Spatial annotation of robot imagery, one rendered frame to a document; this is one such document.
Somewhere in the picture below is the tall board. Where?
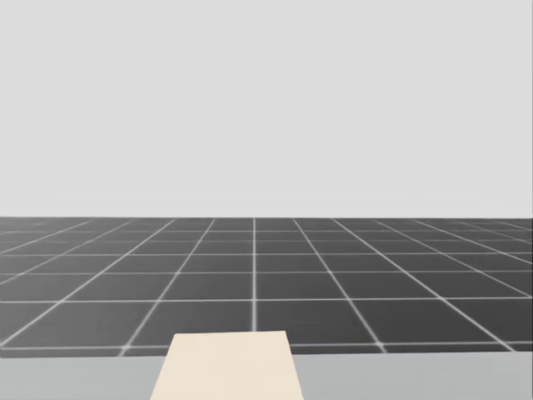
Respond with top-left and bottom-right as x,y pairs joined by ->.
148,330 -> 306,400

